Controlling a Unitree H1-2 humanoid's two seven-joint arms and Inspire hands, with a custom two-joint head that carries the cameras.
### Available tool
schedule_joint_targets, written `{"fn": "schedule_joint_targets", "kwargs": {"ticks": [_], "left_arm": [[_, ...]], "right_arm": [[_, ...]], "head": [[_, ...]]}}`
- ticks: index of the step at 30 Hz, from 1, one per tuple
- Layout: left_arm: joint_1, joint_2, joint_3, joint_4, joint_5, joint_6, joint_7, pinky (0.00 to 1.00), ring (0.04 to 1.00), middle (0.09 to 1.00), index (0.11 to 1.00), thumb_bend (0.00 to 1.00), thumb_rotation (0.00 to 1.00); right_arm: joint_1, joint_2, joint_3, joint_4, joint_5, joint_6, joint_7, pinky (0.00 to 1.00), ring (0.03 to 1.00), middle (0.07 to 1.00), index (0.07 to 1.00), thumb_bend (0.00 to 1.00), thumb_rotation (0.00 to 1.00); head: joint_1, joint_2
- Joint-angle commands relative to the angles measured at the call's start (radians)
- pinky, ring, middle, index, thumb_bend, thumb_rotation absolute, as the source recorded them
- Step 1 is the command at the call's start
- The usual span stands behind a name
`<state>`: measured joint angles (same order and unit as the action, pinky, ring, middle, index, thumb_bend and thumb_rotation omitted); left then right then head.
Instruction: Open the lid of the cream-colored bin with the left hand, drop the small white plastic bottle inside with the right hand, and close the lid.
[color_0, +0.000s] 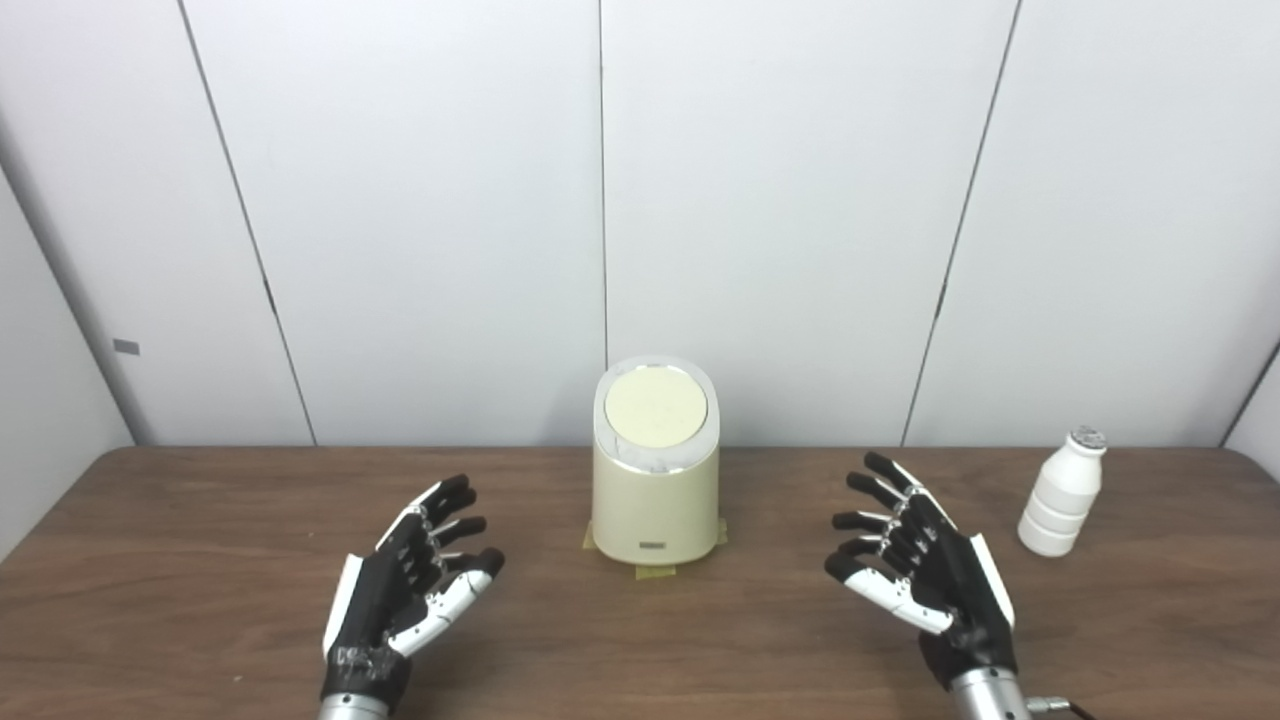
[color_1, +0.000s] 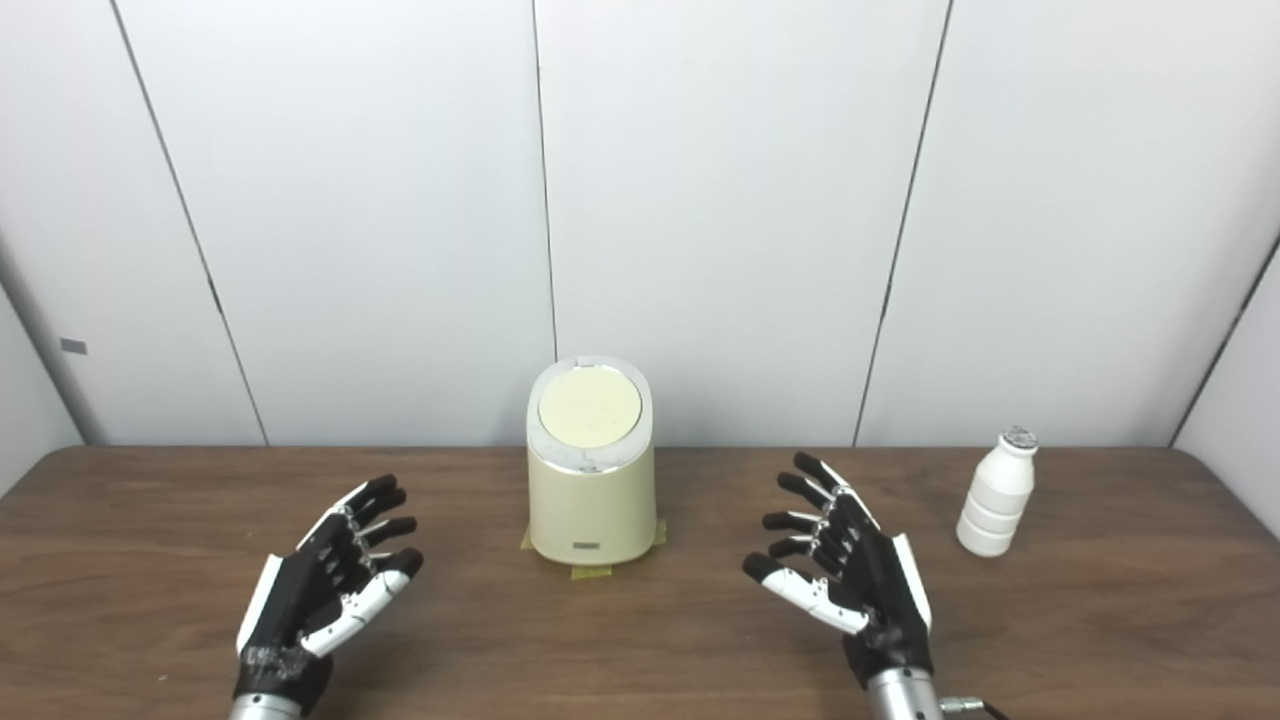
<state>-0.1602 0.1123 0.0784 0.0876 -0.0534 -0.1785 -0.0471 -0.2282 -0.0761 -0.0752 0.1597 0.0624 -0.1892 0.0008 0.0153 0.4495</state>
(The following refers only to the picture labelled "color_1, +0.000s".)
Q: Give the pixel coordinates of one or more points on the small white plastic bottle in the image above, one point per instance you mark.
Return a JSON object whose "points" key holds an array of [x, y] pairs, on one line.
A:
{"points": [[995, 495]]}

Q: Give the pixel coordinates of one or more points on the cream-colored bin lid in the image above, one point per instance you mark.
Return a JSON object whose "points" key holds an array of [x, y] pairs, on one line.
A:
{"points": [[590, 407]]}

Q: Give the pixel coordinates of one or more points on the small grey wall tag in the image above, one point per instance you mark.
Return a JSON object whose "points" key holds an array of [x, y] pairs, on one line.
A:
{"points": [[73, 346]]}

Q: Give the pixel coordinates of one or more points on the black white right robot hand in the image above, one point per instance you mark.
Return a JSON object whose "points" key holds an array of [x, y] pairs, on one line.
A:
{"points": [[880, 590]]}

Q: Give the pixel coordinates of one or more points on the cream-colored round bin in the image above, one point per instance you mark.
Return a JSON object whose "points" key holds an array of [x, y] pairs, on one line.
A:
{"points": [[590, 505]]}

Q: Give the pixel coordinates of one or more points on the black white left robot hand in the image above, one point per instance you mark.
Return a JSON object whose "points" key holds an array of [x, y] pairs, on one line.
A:
{"points": [[300, 600]]}

